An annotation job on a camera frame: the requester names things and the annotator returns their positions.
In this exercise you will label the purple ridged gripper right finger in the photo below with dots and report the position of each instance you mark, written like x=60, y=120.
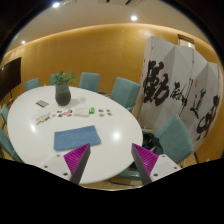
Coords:
x=152, y=167

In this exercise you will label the teal chair far middle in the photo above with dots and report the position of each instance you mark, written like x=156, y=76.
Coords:
x=89, y=81

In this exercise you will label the colourful stickers right group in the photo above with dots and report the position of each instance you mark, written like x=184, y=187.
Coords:
x=104, y=112

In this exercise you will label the teal chair far right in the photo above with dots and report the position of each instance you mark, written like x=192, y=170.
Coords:
x=125, y=93

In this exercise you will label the teal chair left front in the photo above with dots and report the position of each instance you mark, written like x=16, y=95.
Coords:
x=7, y=146

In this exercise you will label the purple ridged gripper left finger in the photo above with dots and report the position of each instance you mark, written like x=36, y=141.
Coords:
x=71, y=165

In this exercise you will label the teal chair right front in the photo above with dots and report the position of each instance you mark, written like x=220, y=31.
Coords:
x=172, y=139

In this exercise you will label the colourful stickers left group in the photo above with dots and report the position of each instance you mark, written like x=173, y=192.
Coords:
x=49, y=116

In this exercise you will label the black wall television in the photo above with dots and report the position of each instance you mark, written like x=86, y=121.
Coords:
x=10, y=76

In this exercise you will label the dark grey plant pot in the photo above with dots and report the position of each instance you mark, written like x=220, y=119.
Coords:
x=62, y=94

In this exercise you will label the teal chair left side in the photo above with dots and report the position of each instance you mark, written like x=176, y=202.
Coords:
x=4, y=113

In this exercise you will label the teal chair behind plant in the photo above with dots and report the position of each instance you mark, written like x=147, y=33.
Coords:
x=52, y=76

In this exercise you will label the colourful stickers group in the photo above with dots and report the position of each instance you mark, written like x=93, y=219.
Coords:
x=104, y=112
x=49, y=116

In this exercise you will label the green potted plant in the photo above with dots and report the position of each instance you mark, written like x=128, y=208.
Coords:
x=62, y=77

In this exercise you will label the calligraphy folding screen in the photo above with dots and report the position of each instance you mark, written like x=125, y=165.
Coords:
x=179, y=80

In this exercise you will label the grey card on table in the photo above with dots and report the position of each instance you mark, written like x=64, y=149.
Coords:
x=42, y=103

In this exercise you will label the blue towel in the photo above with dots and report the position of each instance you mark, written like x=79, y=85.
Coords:
x=70, y=139

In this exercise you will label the green small object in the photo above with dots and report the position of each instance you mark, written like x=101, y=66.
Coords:
x=92, y=110

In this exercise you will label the teal chair far left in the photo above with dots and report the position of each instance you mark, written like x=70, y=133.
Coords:
x=31, y=84

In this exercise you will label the white oval table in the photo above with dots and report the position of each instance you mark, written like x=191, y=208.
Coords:
x=40, y=129

